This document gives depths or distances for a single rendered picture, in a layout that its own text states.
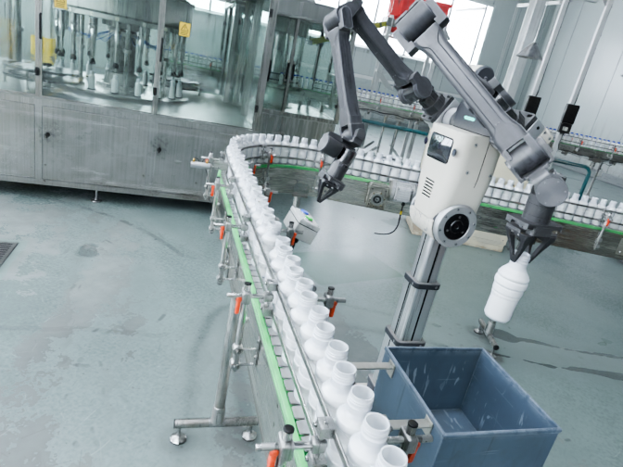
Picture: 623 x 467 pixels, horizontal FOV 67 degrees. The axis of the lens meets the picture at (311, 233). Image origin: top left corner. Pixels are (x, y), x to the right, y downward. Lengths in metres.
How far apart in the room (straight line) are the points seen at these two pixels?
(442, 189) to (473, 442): 0.81
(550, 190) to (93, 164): 4.12
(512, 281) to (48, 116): 4.11
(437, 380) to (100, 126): 3.77
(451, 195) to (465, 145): 0.17
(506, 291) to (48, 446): 1.84
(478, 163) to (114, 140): 3.55
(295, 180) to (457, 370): 1.81
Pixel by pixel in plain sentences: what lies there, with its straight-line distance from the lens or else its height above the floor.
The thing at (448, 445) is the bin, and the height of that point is 0.92.
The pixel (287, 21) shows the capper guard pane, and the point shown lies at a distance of 6.53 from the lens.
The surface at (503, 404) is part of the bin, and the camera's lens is 1.42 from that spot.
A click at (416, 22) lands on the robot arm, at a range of 1.14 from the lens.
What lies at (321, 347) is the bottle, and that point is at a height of 1.13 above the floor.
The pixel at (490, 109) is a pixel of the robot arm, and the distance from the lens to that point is 1.08.
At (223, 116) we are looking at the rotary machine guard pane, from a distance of 4.56.
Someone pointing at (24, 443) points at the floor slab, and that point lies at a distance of 2.33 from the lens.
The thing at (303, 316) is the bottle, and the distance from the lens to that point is 0.98.
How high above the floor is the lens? 1.61
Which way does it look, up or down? 20 degrees down
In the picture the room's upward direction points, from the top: 12 degrees clockwise
